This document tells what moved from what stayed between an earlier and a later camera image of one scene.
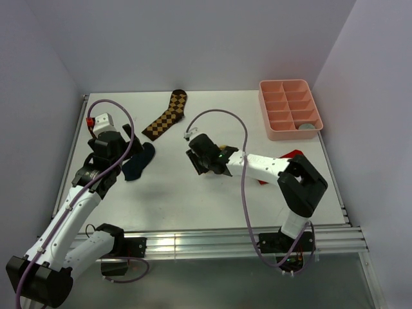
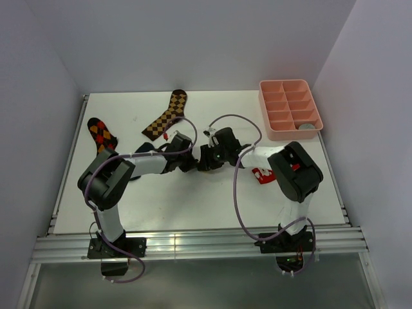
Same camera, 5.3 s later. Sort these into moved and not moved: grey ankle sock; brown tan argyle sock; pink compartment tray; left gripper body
Moved: left gripper body
Not moved: pink compartment tray; grey ankle sock; brown tan argyle sock
